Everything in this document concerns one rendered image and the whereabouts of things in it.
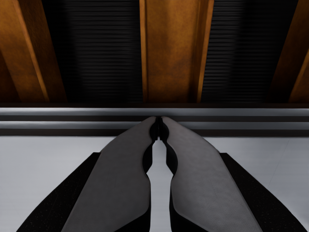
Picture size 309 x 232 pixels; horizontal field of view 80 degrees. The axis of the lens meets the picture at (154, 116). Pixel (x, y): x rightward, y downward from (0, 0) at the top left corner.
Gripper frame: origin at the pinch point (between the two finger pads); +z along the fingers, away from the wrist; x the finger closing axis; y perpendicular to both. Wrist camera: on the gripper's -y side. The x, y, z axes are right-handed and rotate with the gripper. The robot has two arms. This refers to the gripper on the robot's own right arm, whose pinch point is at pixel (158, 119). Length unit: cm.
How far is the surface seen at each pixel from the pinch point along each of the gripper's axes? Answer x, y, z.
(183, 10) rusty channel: 3.3, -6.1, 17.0
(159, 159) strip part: 0.1, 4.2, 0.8
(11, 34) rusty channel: -20.1, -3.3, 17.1
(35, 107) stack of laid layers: -10.0, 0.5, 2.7
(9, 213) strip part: -15.1, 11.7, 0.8
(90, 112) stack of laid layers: -5.5, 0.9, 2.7
